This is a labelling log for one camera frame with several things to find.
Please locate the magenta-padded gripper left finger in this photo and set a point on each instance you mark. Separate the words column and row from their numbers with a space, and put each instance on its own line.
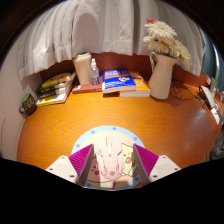
column 80, row 160

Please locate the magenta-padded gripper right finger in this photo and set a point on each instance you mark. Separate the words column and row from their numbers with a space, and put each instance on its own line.
column 146, row 159

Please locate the pink computer mouse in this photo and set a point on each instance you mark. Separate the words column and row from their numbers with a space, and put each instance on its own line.
column 110, row 160

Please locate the round cartoon print mouse pad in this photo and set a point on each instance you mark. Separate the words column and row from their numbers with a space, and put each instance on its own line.
column 100, row 133

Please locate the cream book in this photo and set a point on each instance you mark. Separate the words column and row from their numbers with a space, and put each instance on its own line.
column 51, row 99

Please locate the red-brown book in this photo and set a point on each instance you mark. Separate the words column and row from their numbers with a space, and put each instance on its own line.
column 86, row 88

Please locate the orange book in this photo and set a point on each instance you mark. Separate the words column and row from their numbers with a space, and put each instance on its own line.
column 141, row 85

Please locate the green and black mug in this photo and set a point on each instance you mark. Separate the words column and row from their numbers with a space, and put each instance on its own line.
column 28, row 103

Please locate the white ceramic vase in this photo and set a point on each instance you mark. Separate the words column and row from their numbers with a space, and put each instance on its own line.
column 161, row 78

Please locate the white paper sheet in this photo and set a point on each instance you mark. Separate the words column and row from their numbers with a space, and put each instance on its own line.
column 216, row 115

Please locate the yellow book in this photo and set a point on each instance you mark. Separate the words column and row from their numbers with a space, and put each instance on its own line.
column 56, row 80

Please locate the clear spray bottle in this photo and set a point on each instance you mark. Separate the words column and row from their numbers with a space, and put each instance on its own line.
column 94, row 74

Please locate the silver laptop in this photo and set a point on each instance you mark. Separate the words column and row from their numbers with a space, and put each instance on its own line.
column 208, row 96

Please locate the beige tumbler cup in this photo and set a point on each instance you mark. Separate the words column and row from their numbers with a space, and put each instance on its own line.
column 82, row 68

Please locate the dark framed window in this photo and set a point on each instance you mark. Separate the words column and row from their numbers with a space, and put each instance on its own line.
column 210, row 56

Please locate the white and pink flower bunch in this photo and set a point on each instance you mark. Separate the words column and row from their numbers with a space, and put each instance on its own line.
column 163, row 36

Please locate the white curtain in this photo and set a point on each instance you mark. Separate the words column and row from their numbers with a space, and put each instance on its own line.
column 100, row 26

